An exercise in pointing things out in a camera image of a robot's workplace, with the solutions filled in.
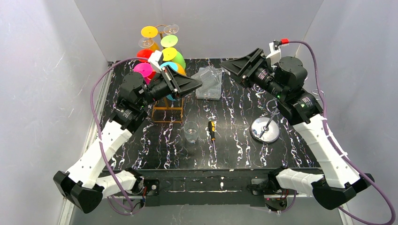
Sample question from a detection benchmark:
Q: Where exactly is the blue plastic wine glass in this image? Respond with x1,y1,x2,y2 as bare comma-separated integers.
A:
160,62,178,101

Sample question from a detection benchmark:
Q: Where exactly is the magenta plastic wine glass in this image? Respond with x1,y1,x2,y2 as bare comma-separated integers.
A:
133,62,156,84

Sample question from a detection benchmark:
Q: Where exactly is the red plastic wine glass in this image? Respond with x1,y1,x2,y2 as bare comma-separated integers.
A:
136,49,154,63

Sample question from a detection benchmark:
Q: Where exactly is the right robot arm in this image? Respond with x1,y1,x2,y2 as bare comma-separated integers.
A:
221,48,373,210

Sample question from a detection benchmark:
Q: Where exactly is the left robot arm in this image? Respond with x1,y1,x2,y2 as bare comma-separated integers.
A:
53,66,203,214

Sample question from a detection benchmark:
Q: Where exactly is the orange plastic wine glass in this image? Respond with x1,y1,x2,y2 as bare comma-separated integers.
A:
162,47,186,75

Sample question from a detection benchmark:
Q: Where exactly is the green plastic wine glass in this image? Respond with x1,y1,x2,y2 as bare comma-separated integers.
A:
161,35,180,52

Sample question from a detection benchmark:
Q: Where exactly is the clear tumbler glass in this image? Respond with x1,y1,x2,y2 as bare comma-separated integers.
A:
184,121,199,143

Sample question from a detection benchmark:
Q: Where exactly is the clear wine glass left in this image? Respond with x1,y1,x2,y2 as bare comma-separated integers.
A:
138,37,154,49

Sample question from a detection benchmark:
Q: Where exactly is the clear wine glass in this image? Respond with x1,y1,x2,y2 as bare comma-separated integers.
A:
138,37,154,49
163,24,179,35

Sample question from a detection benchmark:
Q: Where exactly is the clear wine glass rear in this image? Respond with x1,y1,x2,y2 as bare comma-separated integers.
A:
163,24,179,35

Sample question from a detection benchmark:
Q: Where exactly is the yellow foot orange glass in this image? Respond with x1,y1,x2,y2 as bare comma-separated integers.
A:
141,26,161,51

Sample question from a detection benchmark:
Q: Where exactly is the clear plastic compartment box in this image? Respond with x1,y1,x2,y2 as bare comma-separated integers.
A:
191,66,223,101

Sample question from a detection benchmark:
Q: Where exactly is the yellow black screwdriver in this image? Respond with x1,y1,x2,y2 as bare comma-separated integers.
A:
208,120,216,156

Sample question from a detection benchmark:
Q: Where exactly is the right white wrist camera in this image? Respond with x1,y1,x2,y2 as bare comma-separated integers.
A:
266,38,290,66

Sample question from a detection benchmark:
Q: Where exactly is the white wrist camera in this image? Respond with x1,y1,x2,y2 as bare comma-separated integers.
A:
147,50,163,73
266,38,290,66

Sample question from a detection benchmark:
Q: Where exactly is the gold wire glass rack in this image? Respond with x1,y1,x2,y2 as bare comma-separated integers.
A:
151,24,184,123

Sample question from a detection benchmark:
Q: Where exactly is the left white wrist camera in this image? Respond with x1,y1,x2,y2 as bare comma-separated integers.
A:
147,50,163,73

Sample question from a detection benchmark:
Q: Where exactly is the silver wire glass stand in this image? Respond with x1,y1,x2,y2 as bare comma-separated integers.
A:
250,89,326,143

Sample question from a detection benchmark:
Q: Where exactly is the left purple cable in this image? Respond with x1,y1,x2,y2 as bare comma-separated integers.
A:
90,58,150,216

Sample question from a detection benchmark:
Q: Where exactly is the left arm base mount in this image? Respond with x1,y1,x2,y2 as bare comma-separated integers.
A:
113,178,161,215

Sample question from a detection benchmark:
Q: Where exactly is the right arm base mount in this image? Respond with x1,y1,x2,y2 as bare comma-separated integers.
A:
246,178,298,216

